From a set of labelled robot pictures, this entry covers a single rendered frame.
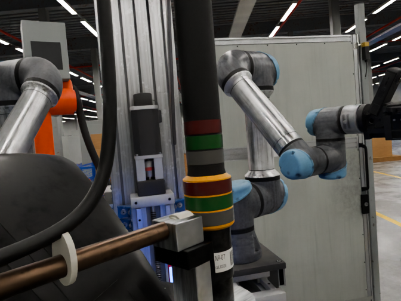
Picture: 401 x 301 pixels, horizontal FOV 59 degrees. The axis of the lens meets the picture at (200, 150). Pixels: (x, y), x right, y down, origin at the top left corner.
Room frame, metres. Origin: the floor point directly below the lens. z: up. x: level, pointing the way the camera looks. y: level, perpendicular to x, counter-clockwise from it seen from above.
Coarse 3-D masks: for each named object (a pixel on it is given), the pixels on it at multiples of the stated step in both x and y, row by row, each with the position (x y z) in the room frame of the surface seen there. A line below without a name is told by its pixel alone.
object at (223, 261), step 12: (228, 228) 0.30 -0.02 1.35; (216, 240) 0.29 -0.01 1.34; (228, 240) 0.30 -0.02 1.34; (216, 252) 0.29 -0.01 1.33; (228, 252) 0.30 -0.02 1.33; (216, 264) 0.29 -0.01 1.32; (228, 264) 0.30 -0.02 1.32; (216, 276) 0.29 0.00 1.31; (228, 276) 0.30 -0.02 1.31; (216, 288) 0.30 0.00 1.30; (228, 288) 0.30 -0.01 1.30; (216, 300) 0.30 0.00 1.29; (228, 300) 0.30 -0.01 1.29
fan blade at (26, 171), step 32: (0, 160) 0.33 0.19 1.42; (32, 160) 0.35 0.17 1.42; (64, 160) 0.39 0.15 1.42; (0, 192) 0.29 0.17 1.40; (32, 192) 0.31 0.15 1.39; (64, 192) 0.33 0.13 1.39; (0, 224) 0.27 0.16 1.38; (32, 224) 0.28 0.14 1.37; (96, 224) 0.32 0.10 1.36; (32, 256) 0.26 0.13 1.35; (128, 256) 0.30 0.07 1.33; (64, 288) 0.25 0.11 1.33; (96, 288) 0.26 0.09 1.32; (128, 288) 0.27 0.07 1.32; (160, 288) 0.29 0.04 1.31
